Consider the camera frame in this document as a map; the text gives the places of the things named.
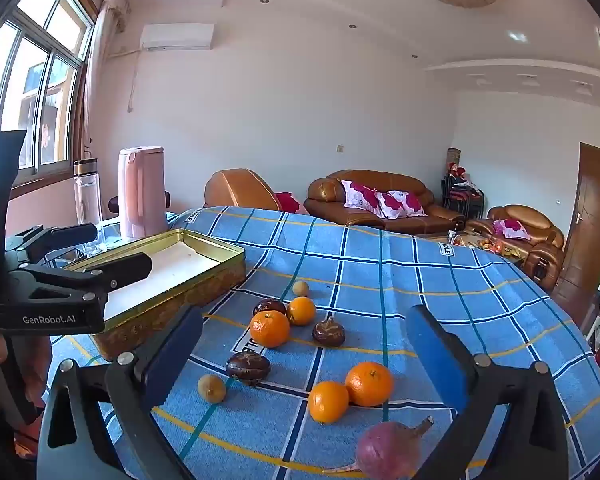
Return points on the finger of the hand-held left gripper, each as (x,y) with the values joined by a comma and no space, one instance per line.
(115,269)
(60,236)

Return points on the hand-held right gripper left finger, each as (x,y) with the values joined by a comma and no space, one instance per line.
(172,355)

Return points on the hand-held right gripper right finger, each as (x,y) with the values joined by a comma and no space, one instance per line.
(440,355)

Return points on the tan longan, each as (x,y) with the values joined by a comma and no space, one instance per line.
(300,288)
(211,388)

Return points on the gold rectangular tin box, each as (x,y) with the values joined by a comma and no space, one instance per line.
(190,260)

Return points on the dark brown water chestnut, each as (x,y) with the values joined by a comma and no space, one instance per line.
(247,367)
(328,332)
(269,306)

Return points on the large mandarin orange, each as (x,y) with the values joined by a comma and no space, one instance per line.
(269,329)

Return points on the purple turnip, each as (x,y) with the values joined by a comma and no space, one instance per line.
(387,452)

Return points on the clear water bottle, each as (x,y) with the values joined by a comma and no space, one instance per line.
(86,195)

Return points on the pink electric kettle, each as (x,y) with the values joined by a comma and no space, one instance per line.
(141,195)

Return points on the blue plaid cloth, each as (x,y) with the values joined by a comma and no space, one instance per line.
(380,270)

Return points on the coffee table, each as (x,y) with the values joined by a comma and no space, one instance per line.
(485,244)

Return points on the red floral white pillow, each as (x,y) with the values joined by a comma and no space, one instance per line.
(358,195)
(510,228)
(400,203)

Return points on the brown leather armchair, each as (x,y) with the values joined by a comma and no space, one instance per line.
(240,190)
(540,250)

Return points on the window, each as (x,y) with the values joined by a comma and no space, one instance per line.
(30,85)

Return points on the stack of dark chairs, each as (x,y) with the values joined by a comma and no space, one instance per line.
(460,195)

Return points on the brown leather sofa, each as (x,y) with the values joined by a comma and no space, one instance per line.
(330,205)

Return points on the tall brown vase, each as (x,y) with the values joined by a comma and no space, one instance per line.
(453,155)

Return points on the brown wooden door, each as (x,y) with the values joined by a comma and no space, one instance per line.
(590,220)

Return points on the white air conditioner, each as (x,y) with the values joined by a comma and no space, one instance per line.
(177,36)

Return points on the beige curtain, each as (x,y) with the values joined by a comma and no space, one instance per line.
(111,0)

